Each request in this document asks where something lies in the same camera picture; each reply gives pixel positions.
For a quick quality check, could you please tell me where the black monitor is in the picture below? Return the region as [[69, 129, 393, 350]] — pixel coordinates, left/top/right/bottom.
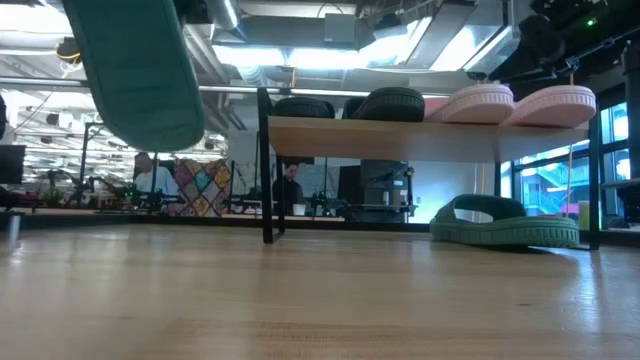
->
[[0, 144, 26, 185]]

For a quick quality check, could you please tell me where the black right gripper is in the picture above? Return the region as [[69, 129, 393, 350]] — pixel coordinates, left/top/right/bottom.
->
[[487, 13, 567, 83]]

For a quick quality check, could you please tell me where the pink rubber slide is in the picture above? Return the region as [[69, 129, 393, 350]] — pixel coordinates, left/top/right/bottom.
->
[[423, 83, 516, 125], [501, 84, 598, 129]]

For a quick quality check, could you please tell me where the green rubber slide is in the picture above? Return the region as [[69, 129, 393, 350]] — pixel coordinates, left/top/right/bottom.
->
[[61, 0, 206, 154], [428, 193, 581, 249]]

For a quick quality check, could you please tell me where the colourful patterned quilt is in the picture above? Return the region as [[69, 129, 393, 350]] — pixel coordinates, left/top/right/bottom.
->
[[171, 158, 233, 218]]

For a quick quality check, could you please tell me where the person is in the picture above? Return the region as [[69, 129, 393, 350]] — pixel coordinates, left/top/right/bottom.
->
[[132, 151, 180, 197], [271, 162, 305, 217]]

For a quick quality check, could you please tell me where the wooden shelf with black legs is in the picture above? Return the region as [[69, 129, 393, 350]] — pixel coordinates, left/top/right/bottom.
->
[[256, 87, 601, 251]]

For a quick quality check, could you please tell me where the black rubber slide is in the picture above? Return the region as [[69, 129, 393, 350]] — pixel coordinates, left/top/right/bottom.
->
[[342, 86, 426, 123], [272, 96, 336, 120]]

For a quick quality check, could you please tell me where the black equipment rack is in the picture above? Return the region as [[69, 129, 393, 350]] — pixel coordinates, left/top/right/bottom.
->
[[337, 159, 417, 224]]

